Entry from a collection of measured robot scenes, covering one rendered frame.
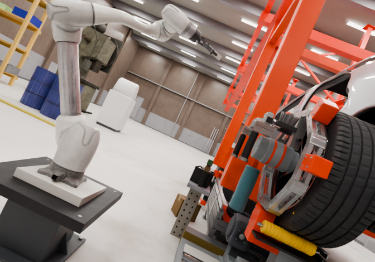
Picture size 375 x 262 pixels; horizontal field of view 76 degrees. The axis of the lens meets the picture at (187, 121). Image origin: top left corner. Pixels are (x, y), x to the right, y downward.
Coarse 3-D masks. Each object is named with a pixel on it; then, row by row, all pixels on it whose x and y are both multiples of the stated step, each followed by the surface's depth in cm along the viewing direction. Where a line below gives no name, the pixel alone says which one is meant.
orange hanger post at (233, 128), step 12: (276, 24) 379; (264, 48) 376; (264, 60) 375; (252, 72) 388; (264, 72) 373; (252, 84) 373; (252, 96) 371; (240, 108) 371; (240, 120) 369; (228, 132) 369; (228, 144) 367; (216, 156) 367
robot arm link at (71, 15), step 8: (56, 0) 104; (64, 0) 104; (72, 0) 106; (48, 8) 103; (56, 8) 102; (64, 8) 103; (72, 8) 104; (80, 8) 106; (88, 8) 108; (48, 16) 105; (56, 16) 103; (64, 16) 104; (72, 16) 105; (80, 16) 107; (88, 16) 109; (64, 24) 107; (72, 24) 108; (80, 24) 110; (88, 24) 112
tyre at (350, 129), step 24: (336, 120) 105; (360, 120) 111; (336, 144) 97; (360, 144) 97; (336, 168) 93; (360, 168) 93; (312, 192) 97; (336, 192) 93; (360, 192) 92; (288, 216) 109; (312, 216) 97; (336, 216) 94; (360, 216) 93; (312, 240) 109; (336, 240) 100
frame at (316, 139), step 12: (312, 120) 109; (312, 132) 102; (324, 132) 105; (312, 144) 100; (324, 144) 100; (300, 156) 103; (264, 168) 149; (264, 180) 143; (300, 180) 100; (288, 192) 102; (300, 192) 100; (264, 204) 121; (276, 204) 109; (288, 204) 106
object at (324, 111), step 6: (318, 102) 110; (324, 102) 106; (330, 102) 108; (318, 108) 107; (324, 108) 106; (330, 108) 105; (336, 108) 104; (312, 114) 110; (318, 114) 108; (324, 114) 107; (330, 114) 106; (318, 120) 109; (324, 120) 108; (330, 120) 107
